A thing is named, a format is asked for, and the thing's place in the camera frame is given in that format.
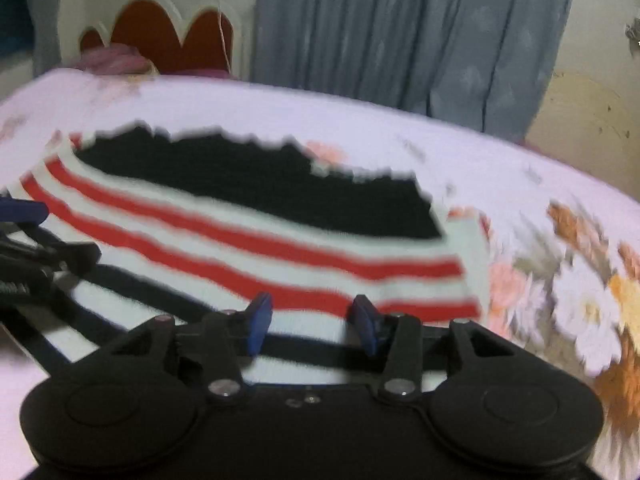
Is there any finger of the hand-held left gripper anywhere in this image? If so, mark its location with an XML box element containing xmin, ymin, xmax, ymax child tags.
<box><xmin>0</xmin><ymin>226</ymin><xmax>103</xmax><ymax>277</ymax></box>
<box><xmin>0</xmin><ymin>196</ymin><xmax>50</xmax><ymax>224</ymax></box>

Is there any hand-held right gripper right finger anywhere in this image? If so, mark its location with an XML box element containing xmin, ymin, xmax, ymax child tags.
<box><xmin>346</xmin><ymin>294</ymin><xmax>506</xmax><ymax>404</ymax></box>

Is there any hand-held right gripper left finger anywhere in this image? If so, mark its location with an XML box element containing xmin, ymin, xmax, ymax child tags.
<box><xmin>112</xmin><ymin>292</ymin><xmax>275</xmax><ymax>404</ymax></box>

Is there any striped knit sweater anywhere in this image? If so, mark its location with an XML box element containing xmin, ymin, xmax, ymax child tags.
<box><xmin>0</xmin><ymin>120</ymin><xmax>493</xmax><ymax>391</ymax></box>

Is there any crumpled pink blanket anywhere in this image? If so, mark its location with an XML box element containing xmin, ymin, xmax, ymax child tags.
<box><xmin>69</xmin><ymin>42</ymin><xmax>157</xmax><ymax>77</ymax></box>

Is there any narrow blue curtain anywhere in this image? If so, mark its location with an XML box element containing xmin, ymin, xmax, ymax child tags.
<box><xmin>22</xmin><ymin>0</ymin><xmax>72</xmax><ymax>79</ymax></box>

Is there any pink floral bed sheet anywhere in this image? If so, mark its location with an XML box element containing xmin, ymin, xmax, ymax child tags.
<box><xmin>0</xmin><ymin>67</ymin><xmax>640</xmax><ymax>480</ymax></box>

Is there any dark window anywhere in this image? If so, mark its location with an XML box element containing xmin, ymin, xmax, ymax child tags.
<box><xmin>0</xmin><ymin>0</ymin><xmax>32</xmax><ymax>61</ymax></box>

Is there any red heart-shaped headboard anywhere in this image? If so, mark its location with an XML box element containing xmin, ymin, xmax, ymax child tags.
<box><xmin>77</xmin><ymin>0</ymin><xmax>246</xmax><ymax>79</ymax></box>

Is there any wide blue curtain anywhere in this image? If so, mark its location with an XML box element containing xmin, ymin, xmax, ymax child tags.
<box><xmin>249</xmin><ymin>0</ymin><xmax>579</xmax><ymax>144</ymax></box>

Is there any white cable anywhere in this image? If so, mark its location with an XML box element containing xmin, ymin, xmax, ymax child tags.
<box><xmin>212</xmin><ymin>0</ymin><xmax>235</xmax><ymax>74</ymax></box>

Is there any wall lamp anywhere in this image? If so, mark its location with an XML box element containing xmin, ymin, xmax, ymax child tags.
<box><xmin>624</xmin><ymin>17</ymin><xmax>640</xmax><ymax>57</ymax></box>

